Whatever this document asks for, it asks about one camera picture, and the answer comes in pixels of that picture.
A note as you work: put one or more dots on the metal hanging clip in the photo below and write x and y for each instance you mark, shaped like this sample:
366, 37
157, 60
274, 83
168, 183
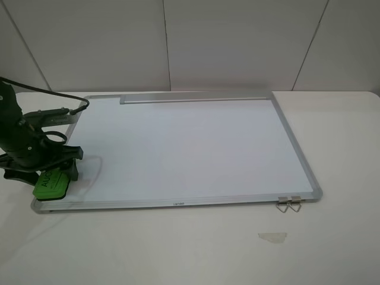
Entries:
283, 204
295, 203

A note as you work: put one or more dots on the aluminium framed whiteboard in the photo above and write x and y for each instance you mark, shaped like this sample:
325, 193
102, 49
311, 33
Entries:
182, 149

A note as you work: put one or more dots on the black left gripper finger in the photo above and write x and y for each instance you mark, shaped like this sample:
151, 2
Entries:
69, 168

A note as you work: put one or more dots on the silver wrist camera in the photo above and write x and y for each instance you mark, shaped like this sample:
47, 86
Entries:
53, 117

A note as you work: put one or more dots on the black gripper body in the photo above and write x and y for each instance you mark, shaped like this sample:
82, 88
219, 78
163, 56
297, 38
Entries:
24, 165

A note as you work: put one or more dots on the left metal hanging clip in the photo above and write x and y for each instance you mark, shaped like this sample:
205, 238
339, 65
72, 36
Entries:
283, 204

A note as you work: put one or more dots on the clear tape piece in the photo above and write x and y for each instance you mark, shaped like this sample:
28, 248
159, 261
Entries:
275, 238

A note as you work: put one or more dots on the green whiteboard eraser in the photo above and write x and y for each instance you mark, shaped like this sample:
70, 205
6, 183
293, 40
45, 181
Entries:
51, 185

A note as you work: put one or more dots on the right metal hanging clip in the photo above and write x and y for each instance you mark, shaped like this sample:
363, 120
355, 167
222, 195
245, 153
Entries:
295, 203

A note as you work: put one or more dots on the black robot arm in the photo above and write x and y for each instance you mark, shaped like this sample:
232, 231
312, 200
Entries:
16, 133

